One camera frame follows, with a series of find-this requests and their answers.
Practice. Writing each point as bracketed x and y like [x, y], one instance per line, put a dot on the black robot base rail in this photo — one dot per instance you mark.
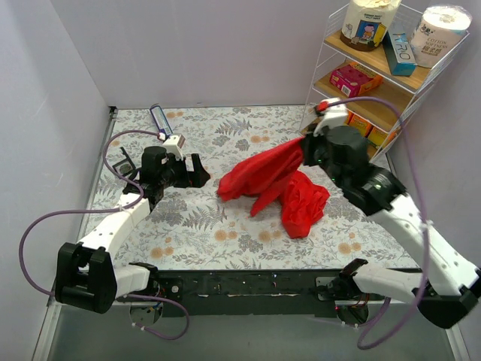
[246, 292]

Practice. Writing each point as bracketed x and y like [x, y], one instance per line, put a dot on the blue toothpaste box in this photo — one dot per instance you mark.
[399, 54]

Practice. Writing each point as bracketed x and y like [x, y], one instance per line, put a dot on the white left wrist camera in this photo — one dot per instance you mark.
[173, 144]

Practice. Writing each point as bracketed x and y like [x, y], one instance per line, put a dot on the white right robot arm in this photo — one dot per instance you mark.
[447, 288]

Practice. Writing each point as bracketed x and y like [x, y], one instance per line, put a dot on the purple rectangular box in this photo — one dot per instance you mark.
[160, 120]

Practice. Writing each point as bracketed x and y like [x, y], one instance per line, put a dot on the white wire shelf rack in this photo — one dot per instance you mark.
[391, 103]

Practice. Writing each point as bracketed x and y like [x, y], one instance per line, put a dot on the floral patterned table mat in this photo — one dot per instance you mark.
[193, 229]

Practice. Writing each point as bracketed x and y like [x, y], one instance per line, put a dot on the aluminium frame rail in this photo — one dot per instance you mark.
[48, 329]

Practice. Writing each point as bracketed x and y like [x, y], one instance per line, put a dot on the black brooch box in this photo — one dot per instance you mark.
[125, 166]

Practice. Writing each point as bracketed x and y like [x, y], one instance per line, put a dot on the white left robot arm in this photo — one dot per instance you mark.
[85, 275]

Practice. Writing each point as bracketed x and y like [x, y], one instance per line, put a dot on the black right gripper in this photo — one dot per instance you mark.
[310, 149]

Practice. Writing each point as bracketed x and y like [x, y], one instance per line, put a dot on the pink tissue box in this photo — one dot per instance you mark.
[354, 79]

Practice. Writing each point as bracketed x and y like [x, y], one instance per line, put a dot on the cartoon toilet paper pack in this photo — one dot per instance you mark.
[366, 23]

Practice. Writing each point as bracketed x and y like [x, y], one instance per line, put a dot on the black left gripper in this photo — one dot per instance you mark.
[184, 171]

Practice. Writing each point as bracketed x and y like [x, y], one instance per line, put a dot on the orange box on shelf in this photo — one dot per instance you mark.
[377, 137]

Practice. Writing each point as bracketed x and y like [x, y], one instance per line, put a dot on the red tank top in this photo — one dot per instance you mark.
[273, 175]

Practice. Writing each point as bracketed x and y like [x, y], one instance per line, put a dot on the white toilet paper roll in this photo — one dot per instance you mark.
[440, 28]

